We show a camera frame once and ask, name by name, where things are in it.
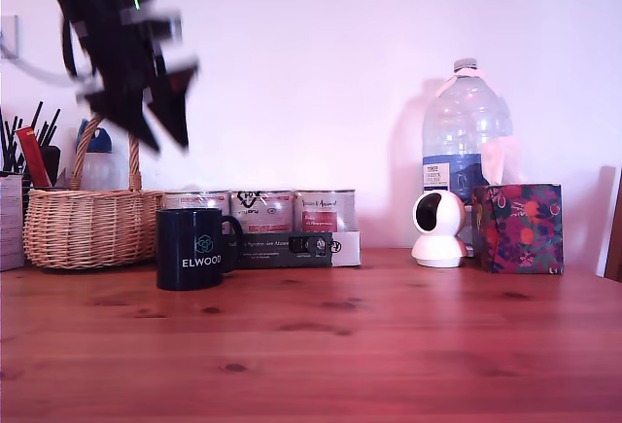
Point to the white bottle with blue cap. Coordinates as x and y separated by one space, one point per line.
97 170

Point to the black pencil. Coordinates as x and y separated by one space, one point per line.
51 127
5 141
36 114
18 146

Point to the white labelled food can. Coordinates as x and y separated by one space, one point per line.
321 214
262 219
194 199

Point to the black pen holder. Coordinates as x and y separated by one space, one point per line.
51 165

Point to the red slim carton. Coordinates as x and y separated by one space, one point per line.
31 155

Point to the navy Elwood mug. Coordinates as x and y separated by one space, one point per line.
194 233

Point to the white printed box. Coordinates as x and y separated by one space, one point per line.
10 223

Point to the grey cardboard can tray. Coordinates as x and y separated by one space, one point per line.
272 250

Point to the large clear water bottle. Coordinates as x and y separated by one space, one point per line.
461 126

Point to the white tissue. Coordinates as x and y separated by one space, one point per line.
505 160

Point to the floral tissue box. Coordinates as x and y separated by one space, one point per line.
520 228

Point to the white furniture panel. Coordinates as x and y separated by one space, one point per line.
613 223

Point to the white wall plate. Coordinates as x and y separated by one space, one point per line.
9 36

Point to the small white round camera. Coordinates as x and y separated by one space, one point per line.
439 233

